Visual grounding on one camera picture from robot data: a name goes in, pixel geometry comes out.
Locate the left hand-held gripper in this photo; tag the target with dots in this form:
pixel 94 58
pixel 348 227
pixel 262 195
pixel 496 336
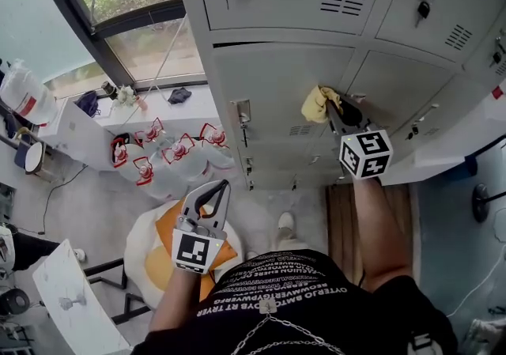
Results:
pixel 191 252

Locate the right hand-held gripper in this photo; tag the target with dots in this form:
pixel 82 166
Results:
pixel 367 155

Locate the yellow wiping cloth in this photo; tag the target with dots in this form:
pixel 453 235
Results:
pixel 314 108

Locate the grey metal locker door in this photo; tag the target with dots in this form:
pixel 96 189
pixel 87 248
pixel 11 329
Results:
pixel 276 80

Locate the person's left forearm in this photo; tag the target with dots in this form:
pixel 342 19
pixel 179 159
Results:
pixel 178 298

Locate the person's right forearm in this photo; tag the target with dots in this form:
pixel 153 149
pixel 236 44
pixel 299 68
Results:
pixel 379 235

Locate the grey metal locker cabinet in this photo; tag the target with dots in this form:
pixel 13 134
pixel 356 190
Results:
pixel 403 76

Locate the white side cabinet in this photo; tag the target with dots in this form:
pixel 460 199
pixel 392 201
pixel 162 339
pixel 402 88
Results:
pixel 446 148

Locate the orange square pillow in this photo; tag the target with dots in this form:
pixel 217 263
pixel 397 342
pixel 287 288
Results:
pixel 168 223

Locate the yellow round cushion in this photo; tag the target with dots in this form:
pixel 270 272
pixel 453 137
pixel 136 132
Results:
pixel 156 266

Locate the white beanbag seat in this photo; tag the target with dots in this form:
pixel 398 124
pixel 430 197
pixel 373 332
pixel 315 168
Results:
pixel 136 242

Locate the white shoe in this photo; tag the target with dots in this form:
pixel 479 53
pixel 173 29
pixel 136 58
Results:
pixel 285 223

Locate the light trouser leg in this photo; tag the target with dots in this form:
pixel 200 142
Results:
pixel 290 244

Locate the brown wooden plank platform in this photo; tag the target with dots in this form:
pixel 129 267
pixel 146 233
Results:
pixel 340 219

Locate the dark crumpled cloth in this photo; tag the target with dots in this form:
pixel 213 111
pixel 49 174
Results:
pixel 180 95

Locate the small pink bottle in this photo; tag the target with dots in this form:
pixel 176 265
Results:
pixel 142 103

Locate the black printed shirt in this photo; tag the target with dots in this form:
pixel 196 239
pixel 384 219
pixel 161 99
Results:
pixel 189 337

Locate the white flower bouquet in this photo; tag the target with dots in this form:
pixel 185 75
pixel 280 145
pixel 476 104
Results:
pixel 124 95

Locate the dark jar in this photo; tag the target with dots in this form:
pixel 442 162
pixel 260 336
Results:
pixel 107 88

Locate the dark blue bag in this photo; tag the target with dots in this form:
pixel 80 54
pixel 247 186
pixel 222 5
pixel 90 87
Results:
pixel 87 103

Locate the black floor stand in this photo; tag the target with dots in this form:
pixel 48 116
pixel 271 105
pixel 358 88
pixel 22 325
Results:
pixel 480 203

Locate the clear glass goblet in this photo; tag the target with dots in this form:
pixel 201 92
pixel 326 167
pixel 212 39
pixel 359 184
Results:
pixel 65 303

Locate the white marble table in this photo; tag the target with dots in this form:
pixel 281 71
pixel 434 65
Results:
pixel 79 325

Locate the round white stool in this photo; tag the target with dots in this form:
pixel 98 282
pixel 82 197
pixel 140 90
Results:
pixel 33 157

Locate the black round object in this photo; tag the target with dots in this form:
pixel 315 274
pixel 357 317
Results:
pixel 13 302

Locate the inverted water bottle red label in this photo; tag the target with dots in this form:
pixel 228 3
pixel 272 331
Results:
pixel 23 96

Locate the black window frame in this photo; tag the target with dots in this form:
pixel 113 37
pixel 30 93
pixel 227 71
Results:
pixel 75 13

